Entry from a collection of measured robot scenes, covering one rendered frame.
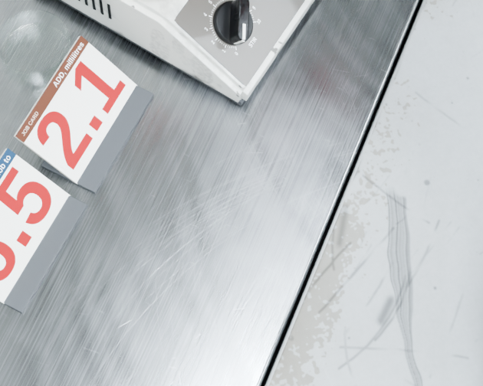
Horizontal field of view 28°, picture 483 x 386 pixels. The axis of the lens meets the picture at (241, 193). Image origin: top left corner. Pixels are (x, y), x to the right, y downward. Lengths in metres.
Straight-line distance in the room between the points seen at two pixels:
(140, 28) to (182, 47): 0.04
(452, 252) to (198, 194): 0.19
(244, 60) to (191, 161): 0.08
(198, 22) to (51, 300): 0.22
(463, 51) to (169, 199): 0.26
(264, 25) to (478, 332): 0.27
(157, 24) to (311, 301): 0.22
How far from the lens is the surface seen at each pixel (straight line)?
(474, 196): 0.74
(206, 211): 0.70
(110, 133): 0.72
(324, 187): 0.71
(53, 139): 0.70
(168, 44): 0.71
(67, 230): 0.69
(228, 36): 0.70
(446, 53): 0.78
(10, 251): 0.68
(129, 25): 0.72
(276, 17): 0.73
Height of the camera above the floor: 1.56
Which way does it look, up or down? 70 degrees down
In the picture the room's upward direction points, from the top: 11 degrees clockwise
